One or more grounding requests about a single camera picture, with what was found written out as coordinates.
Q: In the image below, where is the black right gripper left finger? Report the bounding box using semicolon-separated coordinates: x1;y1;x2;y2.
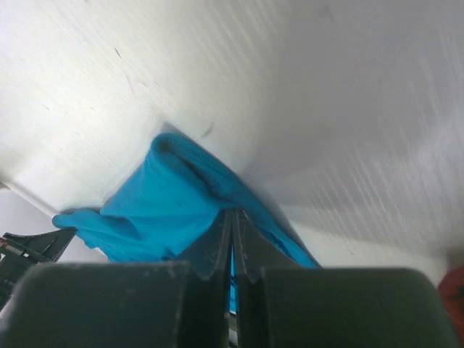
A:
1;212;231;347

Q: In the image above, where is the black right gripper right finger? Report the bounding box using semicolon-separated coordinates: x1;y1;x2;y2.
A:
231;211;459;347

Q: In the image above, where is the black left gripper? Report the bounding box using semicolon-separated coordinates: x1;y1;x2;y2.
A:
1;228;77;290

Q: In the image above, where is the blue t-shirt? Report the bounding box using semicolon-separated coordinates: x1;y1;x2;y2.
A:
52;133;318;268

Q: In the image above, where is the red t-shirt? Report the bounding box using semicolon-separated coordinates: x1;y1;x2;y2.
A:
438;267;463;323

